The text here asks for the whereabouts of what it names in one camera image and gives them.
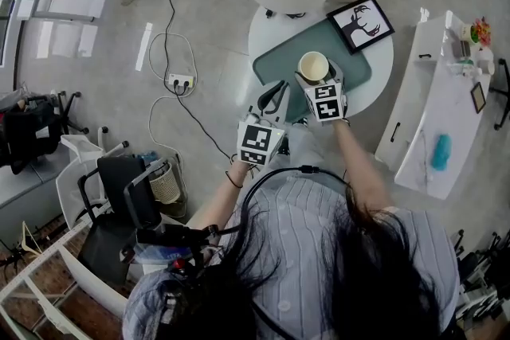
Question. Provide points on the striped grey shirt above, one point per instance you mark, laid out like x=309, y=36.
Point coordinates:
x=303, y=219

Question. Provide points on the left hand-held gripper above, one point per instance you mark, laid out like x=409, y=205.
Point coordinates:
x=259, y=139

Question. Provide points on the black wristband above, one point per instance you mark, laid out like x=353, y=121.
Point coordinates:
x=230, y=180

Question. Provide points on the small dark picture frame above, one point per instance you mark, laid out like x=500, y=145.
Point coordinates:
x=478, y=97

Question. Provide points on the black bag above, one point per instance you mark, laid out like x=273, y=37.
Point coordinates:
x=28, y=135

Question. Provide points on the white power strip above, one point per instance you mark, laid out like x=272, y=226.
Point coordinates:
x=181, y=80

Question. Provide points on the white marble cabinet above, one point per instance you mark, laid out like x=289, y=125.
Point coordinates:
x=450, y=119

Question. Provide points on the black equipment clutter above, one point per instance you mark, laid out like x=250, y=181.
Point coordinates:
x=486, y=274

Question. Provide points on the wicker waste basket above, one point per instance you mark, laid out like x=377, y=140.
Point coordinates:
x=165, y=185

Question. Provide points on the black deer picture frame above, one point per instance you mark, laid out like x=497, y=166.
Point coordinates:
x=360, y=24

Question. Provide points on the clear bottle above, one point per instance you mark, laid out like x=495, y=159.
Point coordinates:
x=464, y=67

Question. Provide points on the person's left forearm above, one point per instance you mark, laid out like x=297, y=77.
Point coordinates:
x=223, y=199

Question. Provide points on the teal plastic tray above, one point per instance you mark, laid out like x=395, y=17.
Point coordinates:
x=279, y=63

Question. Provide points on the black swivel chair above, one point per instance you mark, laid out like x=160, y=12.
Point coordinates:
x=71, y=115

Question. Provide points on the round white table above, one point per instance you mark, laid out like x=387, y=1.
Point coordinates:
x=382, y=63

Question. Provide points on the person's shoe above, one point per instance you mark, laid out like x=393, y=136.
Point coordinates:
x=300, y=122

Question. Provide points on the black office chair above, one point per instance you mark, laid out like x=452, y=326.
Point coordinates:
x=503, y=91

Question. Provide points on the light grey trousers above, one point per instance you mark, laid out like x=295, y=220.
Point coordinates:
x=303, y=147

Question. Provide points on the white shelf frame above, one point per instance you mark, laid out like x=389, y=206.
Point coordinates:
x=48, y=255

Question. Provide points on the cream cup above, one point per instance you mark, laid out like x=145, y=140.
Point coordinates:
x=312, y=65

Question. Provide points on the person's right forearm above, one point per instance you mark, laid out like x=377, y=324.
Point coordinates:
x=358, y=163

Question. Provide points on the white plastic chair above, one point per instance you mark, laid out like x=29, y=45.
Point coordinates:
x=79, y=147

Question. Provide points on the white jar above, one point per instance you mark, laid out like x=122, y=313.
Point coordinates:
x=486, y=61

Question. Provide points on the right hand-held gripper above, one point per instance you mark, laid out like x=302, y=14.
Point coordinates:
x=326, y=103

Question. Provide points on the small grey box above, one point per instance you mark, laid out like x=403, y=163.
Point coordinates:
x=461, y=48

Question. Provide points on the black folding chair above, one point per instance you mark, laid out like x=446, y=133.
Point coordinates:
x=119, y=187

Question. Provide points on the teal cloth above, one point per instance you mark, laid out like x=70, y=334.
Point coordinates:
x=441, y=151

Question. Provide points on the white flower pot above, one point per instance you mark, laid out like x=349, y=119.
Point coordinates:
x=476, y=32

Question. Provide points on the black head camera rig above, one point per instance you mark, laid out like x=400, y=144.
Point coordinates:
x=167, y=239

